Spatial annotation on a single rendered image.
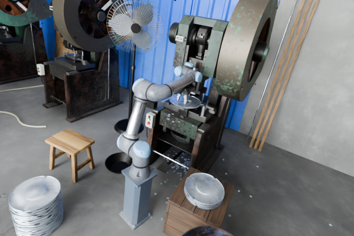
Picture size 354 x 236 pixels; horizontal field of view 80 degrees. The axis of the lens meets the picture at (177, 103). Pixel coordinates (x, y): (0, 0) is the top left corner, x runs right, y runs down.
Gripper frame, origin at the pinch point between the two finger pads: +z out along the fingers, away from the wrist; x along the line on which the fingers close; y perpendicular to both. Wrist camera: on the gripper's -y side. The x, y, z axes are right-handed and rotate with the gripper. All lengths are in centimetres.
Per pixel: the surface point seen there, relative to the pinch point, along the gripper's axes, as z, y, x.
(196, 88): -11.9, 13.8, -5.8
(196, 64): -32.8, 13.6, -1.7
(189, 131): 23.8, -1.4, -14.6
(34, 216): 58, -111, 34
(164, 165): 64, -12, -1
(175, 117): 16.2, -1.4, 2.3
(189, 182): 40, -39, -37
